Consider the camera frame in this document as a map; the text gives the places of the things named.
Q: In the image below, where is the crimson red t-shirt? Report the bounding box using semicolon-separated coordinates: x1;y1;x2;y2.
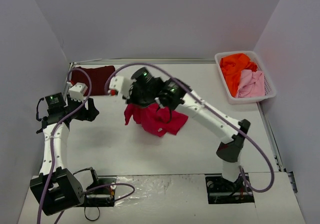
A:
124;103;189;138

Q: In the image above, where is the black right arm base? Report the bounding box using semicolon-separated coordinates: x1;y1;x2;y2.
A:
205;174;255;205

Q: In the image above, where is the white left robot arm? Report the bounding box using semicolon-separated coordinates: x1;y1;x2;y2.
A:
30;93;100;216

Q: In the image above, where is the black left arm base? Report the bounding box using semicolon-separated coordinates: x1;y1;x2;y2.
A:
73;167;116;222

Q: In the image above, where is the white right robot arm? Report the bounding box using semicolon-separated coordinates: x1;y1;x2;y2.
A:
128;67;251;191

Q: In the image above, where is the dark maroon folded t-shirt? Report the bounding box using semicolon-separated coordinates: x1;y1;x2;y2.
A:
71;65;116;96

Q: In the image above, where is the orange t-shirt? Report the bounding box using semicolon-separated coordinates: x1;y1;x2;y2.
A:
219;53;258;98

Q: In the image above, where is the light pink t-shirt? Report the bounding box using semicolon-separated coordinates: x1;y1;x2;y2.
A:
235;69;266;98

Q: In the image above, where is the white plastic laundry basket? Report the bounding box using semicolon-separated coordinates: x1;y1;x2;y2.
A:
214;50;277;105

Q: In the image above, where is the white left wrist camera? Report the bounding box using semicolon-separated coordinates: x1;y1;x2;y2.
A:
68;82;88;103

